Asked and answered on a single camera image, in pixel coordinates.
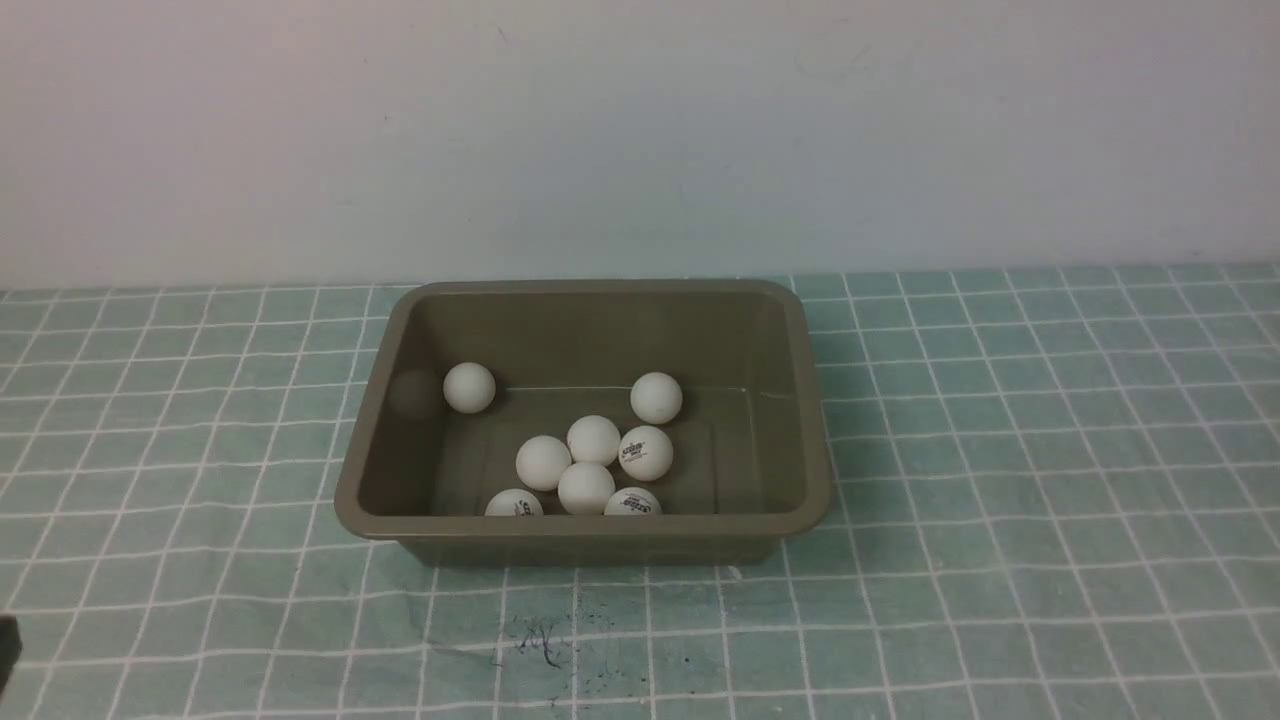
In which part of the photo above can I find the black gripper tip at edge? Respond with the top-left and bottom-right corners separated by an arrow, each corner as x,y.
0,615 -> 23,694

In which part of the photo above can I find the olive green plastic bin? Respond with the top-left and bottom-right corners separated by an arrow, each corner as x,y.
333,279 -> 833,568

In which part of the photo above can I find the green white checkered tablecloth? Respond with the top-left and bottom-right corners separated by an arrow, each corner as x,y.
1,264 -> 1279,719

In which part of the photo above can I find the white ball with logo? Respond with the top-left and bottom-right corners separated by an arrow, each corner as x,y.
618,425 -> 675,482

